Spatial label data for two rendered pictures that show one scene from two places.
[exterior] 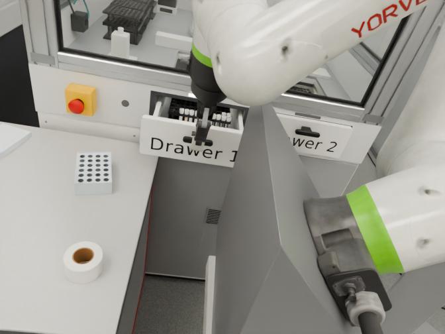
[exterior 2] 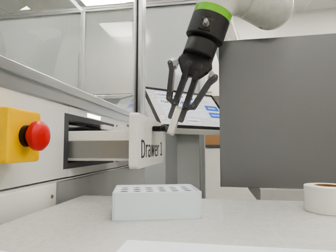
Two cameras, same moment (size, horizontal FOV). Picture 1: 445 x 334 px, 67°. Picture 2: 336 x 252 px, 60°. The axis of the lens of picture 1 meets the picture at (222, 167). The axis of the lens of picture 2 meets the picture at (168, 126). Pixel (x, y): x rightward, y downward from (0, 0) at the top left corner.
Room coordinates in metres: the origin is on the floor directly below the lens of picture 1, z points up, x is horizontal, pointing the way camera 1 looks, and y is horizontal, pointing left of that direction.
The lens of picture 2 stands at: (0.47, 0.74, 0.86)
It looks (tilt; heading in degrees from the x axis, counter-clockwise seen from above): 4 degrees up; 288
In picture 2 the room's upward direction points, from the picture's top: straight up
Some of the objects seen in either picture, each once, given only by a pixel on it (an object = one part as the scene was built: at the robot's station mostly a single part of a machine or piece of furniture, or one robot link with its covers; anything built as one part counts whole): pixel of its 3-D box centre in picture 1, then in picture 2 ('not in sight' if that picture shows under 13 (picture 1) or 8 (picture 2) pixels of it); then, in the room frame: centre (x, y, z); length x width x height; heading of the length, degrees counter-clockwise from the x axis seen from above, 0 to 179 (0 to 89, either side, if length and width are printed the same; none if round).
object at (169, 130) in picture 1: (197, 143); (149, 142); (0.73, 0.08, 0.87); 0.29 x 0.02 x 0.11; 99
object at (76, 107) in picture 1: (77, 105); (34, 135); (0.76, 0.42, 0.88); 0.04 x 0.03 x 0.04; 99
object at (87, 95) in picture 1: (81, 100); (12, 136); (0.79, 0.42, 0.88); 0.07 x 0.05 x 0.07; 99
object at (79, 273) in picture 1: (83, 262); (328, 198); (0.37, 0.21, 0.78); 0.07 x 0.07 x 0.04
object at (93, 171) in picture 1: (94, 172); (155, 200); (0.63, 0.31, 0.78); 0.12 x 0.08 x 0.04; 24
